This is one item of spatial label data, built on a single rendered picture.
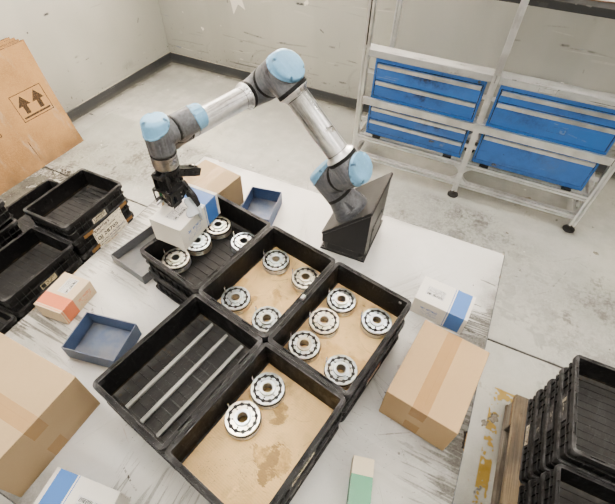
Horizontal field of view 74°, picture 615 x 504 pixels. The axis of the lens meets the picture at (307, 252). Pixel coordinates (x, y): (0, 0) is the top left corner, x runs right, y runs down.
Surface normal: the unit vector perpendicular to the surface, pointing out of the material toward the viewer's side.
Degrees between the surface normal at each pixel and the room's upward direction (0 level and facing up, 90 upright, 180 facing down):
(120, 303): 0
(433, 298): 0
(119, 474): 0
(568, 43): 90
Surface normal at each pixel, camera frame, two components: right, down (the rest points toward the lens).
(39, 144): 0.87, 0.13
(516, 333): 0.02, -0.66
